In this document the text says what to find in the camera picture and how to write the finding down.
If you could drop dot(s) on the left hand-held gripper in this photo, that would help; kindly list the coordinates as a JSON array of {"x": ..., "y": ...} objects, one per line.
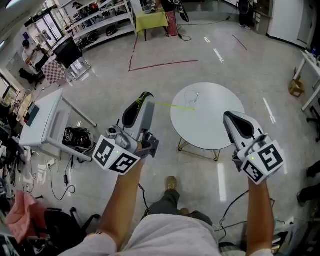
[{"x": 117, "y": 160}]

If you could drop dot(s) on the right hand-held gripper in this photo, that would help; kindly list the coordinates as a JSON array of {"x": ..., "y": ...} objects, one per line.
[{"x": 262, "y": 160}]

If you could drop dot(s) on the yellow-green star stick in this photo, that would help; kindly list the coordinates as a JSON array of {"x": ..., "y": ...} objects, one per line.
[{"x": 175, "y": 106}]

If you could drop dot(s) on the clear glass cup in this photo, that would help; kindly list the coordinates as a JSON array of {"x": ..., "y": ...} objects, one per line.
[{"x": 191, "y": 98}]

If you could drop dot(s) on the person's right forearm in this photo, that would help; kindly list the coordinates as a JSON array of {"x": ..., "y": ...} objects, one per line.
[{"x": 260, "y": 215}]

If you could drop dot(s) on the person's left forearm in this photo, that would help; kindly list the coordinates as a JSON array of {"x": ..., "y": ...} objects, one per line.
[{"x": 122, "y": 200}]

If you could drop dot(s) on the round white table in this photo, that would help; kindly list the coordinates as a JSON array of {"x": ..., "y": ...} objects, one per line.
[{"x": 207, "y": 125}]

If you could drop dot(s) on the cardboard box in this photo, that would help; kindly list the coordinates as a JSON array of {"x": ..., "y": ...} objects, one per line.
[{"x": 296, "y": 87}]

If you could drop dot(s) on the person's olive shoe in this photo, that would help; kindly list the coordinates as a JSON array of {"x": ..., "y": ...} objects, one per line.
[
  {"x": 184, "y": 211},
  {"x": 171, "y": 183}
]

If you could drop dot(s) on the black swivel chair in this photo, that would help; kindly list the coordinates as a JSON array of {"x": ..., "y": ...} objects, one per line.
[{"x": 315, "y": 120}]

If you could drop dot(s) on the white rectangular desk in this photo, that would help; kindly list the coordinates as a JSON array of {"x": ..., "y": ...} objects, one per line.
[{"x": 47, "y": 117}]

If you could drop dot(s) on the person's dark trouser leg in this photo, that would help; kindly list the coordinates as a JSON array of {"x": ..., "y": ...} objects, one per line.
[{"x": 172, "y": 202}]

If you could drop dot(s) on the white desk with metal legs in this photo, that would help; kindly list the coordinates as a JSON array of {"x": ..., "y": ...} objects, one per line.
[{"x": 311, "y": 67}]

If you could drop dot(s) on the checkered cloth table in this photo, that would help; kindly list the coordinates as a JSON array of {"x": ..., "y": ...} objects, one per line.
[{"x": 53, "y": 72}]

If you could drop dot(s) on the red plaid bag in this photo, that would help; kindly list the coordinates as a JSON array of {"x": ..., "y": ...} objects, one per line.
[{"x": 172, "y": 25}]

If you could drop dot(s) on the black monitor screen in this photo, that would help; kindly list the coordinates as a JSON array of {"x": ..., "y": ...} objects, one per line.
[{"x": 67, "y": 51}]

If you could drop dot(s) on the green cloth table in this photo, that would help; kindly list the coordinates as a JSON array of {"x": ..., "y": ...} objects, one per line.
[{"x": 151, "y": 18}]

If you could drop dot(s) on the white power strip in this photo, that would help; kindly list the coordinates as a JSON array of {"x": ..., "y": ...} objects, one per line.
[{"x": 51, "y": 163}]

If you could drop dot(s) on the white shelving unit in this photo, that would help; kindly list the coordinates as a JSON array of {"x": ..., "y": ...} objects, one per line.
[{"x": 100, "y": 22}]

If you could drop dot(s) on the teal notebook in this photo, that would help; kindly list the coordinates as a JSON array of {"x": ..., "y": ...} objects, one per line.
[{"x": 33, "y": 115}]

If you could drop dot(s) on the person's white shirt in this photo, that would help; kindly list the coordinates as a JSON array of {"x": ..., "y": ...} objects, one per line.
[{"x": 170, "y": 237}]

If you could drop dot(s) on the black office chair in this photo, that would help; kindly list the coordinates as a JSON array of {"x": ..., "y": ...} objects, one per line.
[{"x": 65, "y": 227}]

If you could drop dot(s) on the pink cloth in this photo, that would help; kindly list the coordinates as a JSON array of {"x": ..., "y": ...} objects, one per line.
[{"x": 23, "y": 215}]

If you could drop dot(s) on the white metal frame stand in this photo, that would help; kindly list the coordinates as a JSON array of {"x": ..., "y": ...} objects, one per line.
[{"x": 81, "y": 68}]

